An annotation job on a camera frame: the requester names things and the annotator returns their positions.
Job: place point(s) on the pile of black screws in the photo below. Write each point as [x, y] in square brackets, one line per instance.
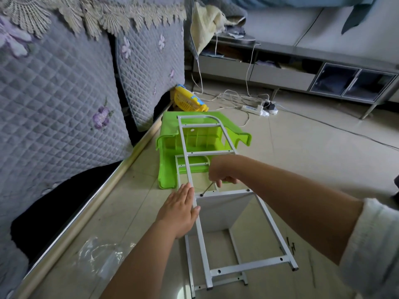
[290, 246]

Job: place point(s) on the yellow plastic basket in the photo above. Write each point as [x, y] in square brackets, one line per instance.
[188, 99]

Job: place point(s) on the green plastic stool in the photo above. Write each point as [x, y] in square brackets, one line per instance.
[168, 149]

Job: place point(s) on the grey textured furniture cover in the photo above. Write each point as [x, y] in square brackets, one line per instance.
[62, 121]

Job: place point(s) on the white power strip with plugs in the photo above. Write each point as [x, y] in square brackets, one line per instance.
[270, 109]

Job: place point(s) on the person's right hand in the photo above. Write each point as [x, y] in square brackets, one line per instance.
[223, 170]

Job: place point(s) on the grey marble TV cabinet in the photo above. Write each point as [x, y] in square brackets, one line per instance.
[312, 71]

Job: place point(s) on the white wooden board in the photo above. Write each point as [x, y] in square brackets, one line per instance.
[224, 211]

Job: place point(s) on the person's white shirt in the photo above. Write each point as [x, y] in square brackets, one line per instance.
[374, 252]

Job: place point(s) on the grey sofa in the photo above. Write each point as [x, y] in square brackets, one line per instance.
[396, 190]

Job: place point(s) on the chrome metal base rail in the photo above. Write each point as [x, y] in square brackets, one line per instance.
[81, 214]

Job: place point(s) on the person's left forearm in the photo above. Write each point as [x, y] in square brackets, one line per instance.
[140, 267]

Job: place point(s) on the clear plastic screw bag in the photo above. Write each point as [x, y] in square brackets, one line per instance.
[103, 258]

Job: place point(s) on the white metal frame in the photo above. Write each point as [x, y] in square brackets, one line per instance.
[221, 282]
[249, 268]

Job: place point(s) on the person's right forearm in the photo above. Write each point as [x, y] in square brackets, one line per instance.
[299, 202]

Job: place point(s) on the pile of pale cloth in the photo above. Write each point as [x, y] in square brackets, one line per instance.
[209, 21]

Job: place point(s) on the long white power strip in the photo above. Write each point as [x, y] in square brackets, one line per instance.
[252, 109]

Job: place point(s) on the person's left hand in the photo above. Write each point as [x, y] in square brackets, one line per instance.
[178, 211]

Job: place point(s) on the blue cloth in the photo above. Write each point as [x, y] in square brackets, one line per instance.
[312, 3]

